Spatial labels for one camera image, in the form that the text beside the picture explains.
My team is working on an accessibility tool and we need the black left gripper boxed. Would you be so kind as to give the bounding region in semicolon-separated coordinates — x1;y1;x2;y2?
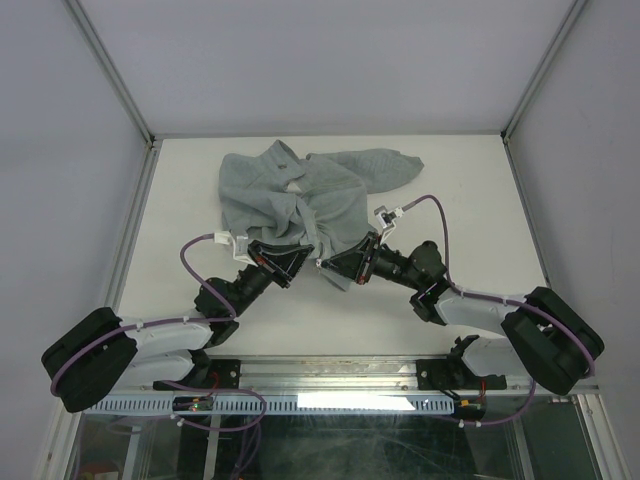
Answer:
228;240;313;318

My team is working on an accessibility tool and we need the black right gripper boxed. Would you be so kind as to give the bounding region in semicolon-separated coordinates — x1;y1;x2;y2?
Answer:
321;231;422;291

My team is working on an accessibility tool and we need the grey zip-up jacket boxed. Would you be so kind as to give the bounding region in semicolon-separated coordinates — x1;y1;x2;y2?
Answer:
218;140;424;260

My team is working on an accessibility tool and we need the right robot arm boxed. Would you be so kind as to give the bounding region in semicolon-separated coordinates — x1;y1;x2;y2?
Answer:
318;234;605;395

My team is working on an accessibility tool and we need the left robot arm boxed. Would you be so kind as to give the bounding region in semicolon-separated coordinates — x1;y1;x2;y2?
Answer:
41;240;314;413

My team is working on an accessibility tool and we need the small electronics board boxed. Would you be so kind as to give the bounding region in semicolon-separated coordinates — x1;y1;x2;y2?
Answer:
172;395;217;413

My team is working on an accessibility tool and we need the black yellow connector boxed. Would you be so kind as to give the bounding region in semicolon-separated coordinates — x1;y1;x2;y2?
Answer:
452;398;486;421

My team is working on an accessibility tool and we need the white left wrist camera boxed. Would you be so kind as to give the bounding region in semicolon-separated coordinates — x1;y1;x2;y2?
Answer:
213;231;254;265

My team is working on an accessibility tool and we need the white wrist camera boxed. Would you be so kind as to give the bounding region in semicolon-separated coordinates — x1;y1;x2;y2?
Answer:
374;206;405;244
213;231;254;265

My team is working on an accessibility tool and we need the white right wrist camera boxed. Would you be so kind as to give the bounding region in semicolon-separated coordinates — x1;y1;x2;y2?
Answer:
374;206;405;244

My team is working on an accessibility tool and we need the aluminium front rail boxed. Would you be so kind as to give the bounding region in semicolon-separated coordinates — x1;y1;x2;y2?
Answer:
59;353;599;399

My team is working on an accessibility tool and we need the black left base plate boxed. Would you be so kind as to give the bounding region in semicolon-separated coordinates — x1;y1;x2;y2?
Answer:
153;358;241;392

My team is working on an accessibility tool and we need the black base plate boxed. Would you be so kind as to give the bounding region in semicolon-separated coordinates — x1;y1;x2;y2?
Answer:
153;358;241;392
415;355;507;392

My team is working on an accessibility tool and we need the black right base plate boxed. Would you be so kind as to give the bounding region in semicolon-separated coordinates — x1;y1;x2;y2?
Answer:
415;355;507;392

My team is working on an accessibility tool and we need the grey slotted cable duct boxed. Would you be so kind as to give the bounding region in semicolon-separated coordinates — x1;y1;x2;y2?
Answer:
87;393;454;416

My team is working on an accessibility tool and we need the left aluminium frame post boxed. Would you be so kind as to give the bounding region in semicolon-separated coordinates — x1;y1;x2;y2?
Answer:
64;0;160;149

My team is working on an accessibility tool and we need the aluminium frame post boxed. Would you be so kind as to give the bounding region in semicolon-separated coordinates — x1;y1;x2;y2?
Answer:
499;0;589;144
64;0;160;149

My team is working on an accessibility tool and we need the right aluminium frame post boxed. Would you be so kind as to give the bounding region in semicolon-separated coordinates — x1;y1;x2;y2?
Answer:
499;0;589;144

